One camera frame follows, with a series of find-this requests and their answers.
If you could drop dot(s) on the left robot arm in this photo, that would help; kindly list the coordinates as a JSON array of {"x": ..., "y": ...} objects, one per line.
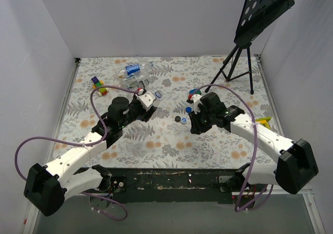
[{"x": 48, "y": 186}]

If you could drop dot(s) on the black music stand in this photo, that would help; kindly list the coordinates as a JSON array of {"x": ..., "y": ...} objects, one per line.
[{"x": 255, "y": 17}]

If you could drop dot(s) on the clear lying bottle silver label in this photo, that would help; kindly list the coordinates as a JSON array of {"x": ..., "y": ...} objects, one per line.
[{"x": 131, "y": 81}]

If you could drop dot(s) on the floral table cloth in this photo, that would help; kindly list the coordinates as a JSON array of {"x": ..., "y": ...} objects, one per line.
[{"x": 161, "y": 142}]

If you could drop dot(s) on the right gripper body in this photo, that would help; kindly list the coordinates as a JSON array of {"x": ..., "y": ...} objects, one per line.
[{"x": 195, "y": 122}]

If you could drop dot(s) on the multicolour toy brick stack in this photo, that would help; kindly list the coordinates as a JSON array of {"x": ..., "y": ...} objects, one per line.
[{"x": 99, "y": 84}]

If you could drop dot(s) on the clear lying bottle black label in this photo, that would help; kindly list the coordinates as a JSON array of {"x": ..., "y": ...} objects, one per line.
[{"x": 142, "y": 84}]

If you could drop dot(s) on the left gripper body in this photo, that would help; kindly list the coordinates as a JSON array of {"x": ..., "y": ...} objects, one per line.
[{"x": 148, "y": 113}]

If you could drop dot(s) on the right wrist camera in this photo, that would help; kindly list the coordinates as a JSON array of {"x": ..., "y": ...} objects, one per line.
[{"x": 195, "y": 99}]

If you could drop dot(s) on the blue label lying bottle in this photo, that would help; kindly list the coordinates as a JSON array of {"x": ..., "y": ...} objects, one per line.
[{"x": 134, "y": 69}]

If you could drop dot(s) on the Pepsi plastic bottle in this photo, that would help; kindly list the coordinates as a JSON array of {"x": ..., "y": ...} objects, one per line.
[{"x": 158, "y": 96}]

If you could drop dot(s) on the black base beam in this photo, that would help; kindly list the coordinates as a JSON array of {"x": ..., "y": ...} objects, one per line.
[{"x": 142, "y": 185}]

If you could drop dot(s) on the black bottle cap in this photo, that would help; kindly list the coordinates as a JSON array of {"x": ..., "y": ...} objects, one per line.
[{"x": 177, "y": 118}]

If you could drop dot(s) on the yellow green toy brick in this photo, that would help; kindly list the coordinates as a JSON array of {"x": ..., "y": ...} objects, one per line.
[{"x": 264, "y": 121}]

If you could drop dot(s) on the green blue toy bricks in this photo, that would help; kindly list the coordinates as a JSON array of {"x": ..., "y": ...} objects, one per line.
[{"x": 194, "y": 91}]

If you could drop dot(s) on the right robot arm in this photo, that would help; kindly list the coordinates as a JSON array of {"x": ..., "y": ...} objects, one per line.
[{"x": 293, "y": 165}]

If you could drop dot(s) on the white blue bottle cap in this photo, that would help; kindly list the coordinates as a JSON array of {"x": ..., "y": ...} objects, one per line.
[{"x": 184, "y": 120}]

